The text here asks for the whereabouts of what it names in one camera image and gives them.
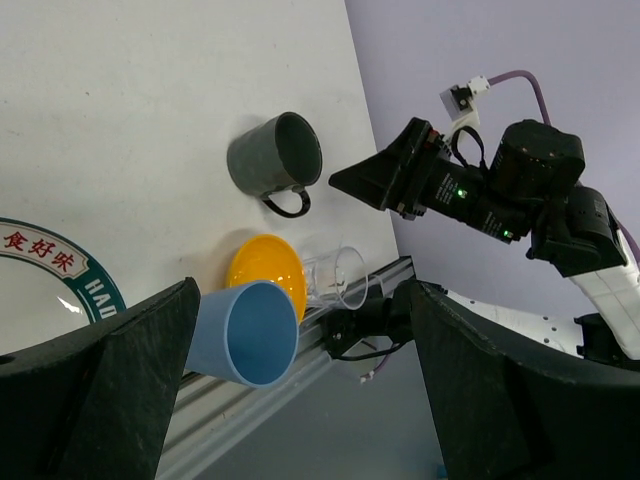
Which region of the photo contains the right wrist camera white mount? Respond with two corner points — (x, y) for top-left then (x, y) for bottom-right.
(440, 75), (490, 145)

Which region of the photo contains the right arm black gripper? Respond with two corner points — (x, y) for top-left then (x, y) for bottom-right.
(328, 117), (530, 244)

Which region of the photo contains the dark grey mug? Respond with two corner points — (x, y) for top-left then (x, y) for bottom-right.
(227, 112), (323, 219)

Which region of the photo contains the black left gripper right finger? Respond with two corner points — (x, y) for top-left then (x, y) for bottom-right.
(409, 281), (639, 479)

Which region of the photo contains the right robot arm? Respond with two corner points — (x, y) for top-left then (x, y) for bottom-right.
(322, 118), (639, 479)

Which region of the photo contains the yellow plastic bowl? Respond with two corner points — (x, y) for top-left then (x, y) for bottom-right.
(225, 234), (307, 324)

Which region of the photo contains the white plate green rim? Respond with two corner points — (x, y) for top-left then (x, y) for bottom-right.
(0, 218), (127, 356)

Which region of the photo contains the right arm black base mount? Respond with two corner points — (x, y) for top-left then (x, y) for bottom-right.
(320, 288), (414, 384)

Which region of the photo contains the clear glass cup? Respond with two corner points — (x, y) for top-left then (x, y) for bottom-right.
(303, 246), (369, 310)

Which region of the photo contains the blue plastic cup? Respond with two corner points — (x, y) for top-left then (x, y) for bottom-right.
(185, 280), (299, 388)

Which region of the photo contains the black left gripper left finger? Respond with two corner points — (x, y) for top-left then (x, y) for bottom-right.
(1, 277), (200, 479)

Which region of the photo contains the aluminium table edge rail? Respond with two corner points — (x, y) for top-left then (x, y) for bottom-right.
(154, 255), (416, 480)

